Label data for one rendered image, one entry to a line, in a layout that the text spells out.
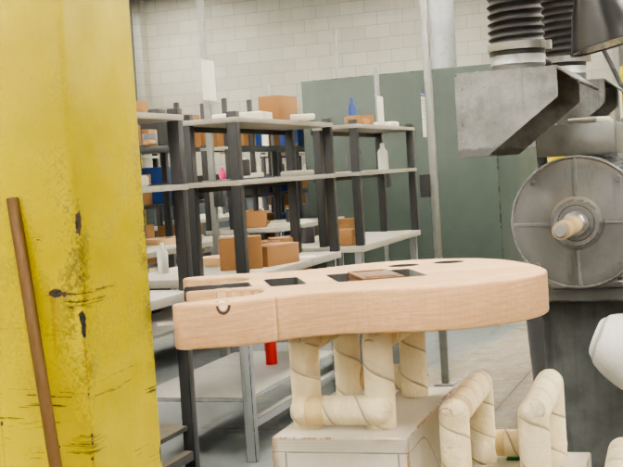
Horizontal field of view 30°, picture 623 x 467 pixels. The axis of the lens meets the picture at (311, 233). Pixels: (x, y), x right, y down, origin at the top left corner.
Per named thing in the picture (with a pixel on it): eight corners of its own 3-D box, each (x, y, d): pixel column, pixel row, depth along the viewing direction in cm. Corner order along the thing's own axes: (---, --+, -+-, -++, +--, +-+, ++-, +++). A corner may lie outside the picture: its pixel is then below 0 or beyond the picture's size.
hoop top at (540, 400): (538, 393, 137) (536, 366, 137) (566, 393, 136) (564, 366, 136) (516, 433, 118) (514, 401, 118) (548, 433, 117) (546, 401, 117)
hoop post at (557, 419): (540, 459, 137) (537, 380, 137) (568, 459, 137) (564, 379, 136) (539, 465, 134) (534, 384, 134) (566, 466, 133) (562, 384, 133)
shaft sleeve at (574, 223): (579, 234, 216) (563, 229, 217) (585, 219, 215) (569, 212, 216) (566, 243, 199) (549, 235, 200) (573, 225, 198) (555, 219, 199)
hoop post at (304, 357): (298, 422, 128) (293, 338, 128) (326, 422, 127) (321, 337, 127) (290, 429, 125) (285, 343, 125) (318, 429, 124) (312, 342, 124)
